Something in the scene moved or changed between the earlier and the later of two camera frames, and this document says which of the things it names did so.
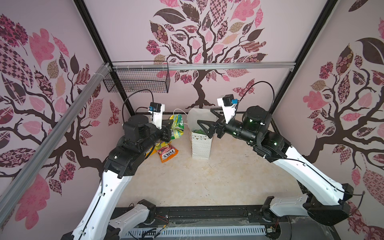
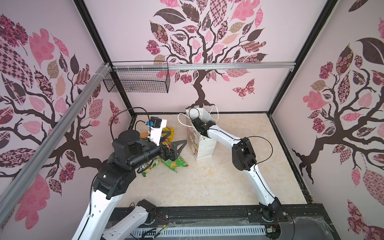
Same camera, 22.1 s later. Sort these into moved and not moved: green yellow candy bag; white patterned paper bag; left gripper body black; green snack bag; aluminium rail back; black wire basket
Moved: green yellow candy bag; left gripper body black; green snack bag
Not moved: aluminium rail back; white patterned paper bag; black wire basket
